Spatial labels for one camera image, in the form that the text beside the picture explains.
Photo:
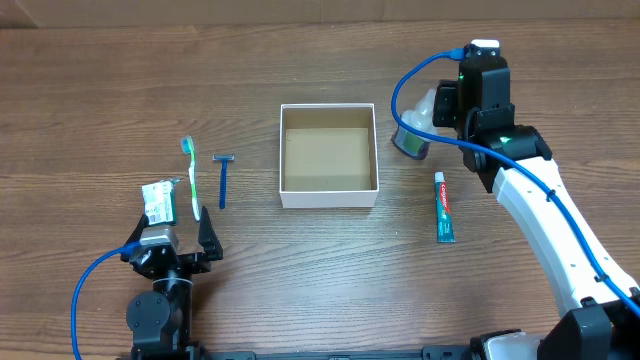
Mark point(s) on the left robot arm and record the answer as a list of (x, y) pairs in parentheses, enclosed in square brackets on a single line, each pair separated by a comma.
[(161, 319)]

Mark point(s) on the Colgate toothpaste tube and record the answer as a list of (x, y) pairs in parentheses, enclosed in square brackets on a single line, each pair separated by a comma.
[(445, 231)]

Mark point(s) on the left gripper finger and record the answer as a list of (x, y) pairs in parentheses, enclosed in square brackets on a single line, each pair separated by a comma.
[(207, 237), (134, 239)]

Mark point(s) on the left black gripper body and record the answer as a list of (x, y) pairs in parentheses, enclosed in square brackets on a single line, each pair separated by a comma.
[(185, 257)]

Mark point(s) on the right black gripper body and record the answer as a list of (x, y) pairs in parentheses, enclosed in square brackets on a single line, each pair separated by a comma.
[(445, 100)]

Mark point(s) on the green white toothbrush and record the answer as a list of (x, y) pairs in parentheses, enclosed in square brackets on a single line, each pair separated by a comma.
[(188, 148)]

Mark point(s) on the white cardboard box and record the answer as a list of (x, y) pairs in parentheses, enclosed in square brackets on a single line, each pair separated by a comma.
[(328, 155)]

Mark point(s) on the green white soap packet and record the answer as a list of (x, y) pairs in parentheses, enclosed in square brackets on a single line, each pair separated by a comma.
[(159, 202)]

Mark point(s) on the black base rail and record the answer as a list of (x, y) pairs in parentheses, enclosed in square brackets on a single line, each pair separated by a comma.
[(435, 352)]

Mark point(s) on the blue disposable razor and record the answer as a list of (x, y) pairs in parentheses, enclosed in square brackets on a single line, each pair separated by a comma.
[(224, 160)]

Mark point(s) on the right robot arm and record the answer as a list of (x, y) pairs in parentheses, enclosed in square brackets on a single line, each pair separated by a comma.
[(597, 301)]

